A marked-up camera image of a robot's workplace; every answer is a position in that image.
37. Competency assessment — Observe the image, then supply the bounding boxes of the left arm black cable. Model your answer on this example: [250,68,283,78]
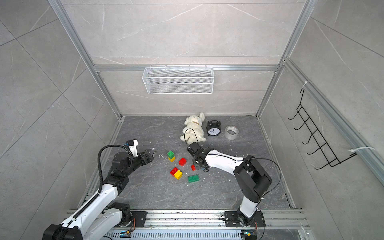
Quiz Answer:
[97,144,133,193]

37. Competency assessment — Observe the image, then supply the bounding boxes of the aluminium mounting rail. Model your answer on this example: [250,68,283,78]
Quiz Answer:
[128,210,310,230]

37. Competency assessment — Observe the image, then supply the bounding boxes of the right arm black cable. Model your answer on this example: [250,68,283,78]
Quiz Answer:
[183,128,282,208]

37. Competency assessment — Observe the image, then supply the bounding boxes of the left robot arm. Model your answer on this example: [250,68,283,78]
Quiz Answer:
[42,150,154,240]

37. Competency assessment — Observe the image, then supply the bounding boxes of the black wire hook rack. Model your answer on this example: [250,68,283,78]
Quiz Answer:
[288,89,358,170]

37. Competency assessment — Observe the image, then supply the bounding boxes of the white wire mesh basket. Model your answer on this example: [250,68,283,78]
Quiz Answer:
[142,67,215,95]

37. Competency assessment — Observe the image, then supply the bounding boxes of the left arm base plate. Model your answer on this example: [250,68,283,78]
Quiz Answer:
[114,211,148,228]

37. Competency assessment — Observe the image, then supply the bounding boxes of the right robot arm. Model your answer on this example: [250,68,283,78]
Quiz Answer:
[189,148,272,225]

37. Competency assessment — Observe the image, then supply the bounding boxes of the light green square lego brick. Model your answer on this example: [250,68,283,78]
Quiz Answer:
[167,151,175,159]

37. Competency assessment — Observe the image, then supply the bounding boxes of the white plush dog toy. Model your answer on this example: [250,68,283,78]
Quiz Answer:
[180,112,207,145]

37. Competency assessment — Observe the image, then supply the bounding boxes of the red square lego brick top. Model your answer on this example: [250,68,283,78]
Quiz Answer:
[179,158,187,167]

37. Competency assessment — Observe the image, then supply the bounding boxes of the red square lego brick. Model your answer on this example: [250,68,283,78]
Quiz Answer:
[170,168,179,176]
[179,158,187,167]

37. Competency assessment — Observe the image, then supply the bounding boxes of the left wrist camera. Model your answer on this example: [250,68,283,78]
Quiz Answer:
[126,140,138,157]

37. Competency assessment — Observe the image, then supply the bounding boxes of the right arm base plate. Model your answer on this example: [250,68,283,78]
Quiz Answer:
[220,211,266,228]

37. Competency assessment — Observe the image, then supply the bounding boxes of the red square lego brick bottom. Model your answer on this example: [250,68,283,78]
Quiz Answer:
[170,168,179,176]

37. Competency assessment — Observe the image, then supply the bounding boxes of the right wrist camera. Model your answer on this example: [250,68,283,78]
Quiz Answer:
[187,142,204,158]

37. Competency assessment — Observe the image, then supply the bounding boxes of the clear tape roll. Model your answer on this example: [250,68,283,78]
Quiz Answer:
[224,126,239,140]

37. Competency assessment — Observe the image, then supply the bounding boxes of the yellow square lego brick bottom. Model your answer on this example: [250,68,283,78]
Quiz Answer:
[174,170,183,180]

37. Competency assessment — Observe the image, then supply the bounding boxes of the dark green long lego brick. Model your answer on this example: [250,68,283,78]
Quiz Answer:
[188,175,200,183]

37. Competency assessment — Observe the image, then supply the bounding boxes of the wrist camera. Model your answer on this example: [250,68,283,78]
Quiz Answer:
[126,140,138,157]
[187,142,204,158]

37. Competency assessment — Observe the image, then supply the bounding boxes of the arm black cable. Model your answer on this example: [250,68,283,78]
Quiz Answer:
[183,128,282,208]
[97,144,133,193]

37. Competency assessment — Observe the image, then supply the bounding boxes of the black alarm clock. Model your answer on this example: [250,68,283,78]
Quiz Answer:
[206,120,221,136]

